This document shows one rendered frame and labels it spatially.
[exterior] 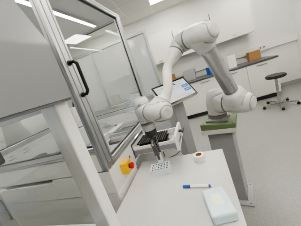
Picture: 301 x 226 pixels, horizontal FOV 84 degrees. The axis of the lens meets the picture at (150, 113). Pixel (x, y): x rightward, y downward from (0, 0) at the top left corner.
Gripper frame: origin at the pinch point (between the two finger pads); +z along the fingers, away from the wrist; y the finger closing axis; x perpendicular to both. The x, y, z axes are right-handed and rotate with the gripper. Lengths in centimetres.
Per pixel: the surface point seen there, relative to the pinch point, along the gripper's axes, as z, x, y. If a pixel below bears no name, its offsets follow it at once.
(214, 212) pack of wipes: 3, -24, -44
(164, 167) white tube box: 4.5, -1.9, -5.0
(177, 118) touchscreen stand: 10, -11, 108
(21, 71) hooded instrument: -60, 4, -68
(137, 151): -2.7, 17.1, 12.1
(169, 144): -3.6, -7.8, 9.2
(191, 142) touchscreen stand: 48, -20, 114
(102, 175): -8.4, 28.8, -20.9
